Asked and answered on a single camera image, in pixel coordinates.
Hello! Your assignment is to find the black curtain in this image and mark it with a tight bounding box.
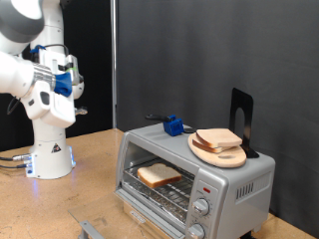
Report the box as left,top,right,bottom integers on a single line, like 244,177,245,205
0,0,114,152

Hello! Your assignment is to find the white bread slice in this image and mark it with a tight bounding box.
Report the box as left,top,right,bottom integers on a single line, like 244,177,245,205
137,162,183,189
191,138,230,154

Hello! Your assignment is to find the wire oven rack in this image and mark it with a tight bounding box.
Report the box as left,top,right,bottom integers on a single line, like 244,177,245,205
123,158,195,222

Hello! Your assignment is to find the glass oven door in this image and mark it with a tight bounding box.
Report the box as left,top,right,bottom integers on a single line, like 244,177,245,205
68,190,177,239

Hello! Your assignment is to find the round wooden board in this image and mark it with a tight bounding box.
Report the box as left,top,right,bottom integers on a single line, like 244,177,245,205
187,132,248,168

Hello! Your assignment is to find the black metal bookend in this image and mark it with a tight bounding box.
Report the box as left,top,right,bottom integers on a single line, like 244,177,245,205
228,87,260,159

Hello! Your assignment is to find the black camera cable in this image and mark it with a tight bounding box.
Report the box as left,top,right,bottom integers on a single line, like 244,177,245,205
6,43,71,116

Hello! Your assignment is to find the tan bread slice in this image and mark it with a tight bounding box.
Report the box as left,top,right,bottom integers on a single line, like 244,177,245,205
195,127,243,149

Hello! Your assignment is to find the metal spatula with blue block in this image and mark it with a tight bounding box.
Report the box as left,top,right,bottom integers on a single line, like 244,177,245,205
145,114,197,137

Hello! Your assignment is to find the silver oven knob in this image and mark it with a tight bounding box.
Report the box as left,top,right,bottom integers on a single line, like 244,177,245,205
186,222,206,239
192,197,211,217

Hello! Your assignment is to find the silver toaster oven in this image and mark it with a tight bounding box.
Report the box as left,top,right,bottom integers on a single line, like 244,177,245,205
114,119,277,239

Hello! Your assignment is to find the dark grey backdrop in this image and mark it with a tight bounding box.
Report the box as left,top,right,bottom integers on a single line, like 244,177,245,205
117,0,319,238

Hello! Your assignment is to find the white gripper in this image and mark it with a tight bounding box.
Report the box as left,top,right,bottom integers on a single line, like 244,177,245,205
21,49,89,129

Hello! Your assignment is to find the black base cable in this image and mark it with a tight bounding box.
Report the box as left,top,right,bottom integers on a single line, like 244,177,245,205
0,152,33,162
0,162,29,169

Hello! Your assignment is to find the vertical metal pole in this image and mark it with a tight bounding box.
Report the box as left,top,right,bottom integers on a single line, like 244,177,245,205
111,0,118,129

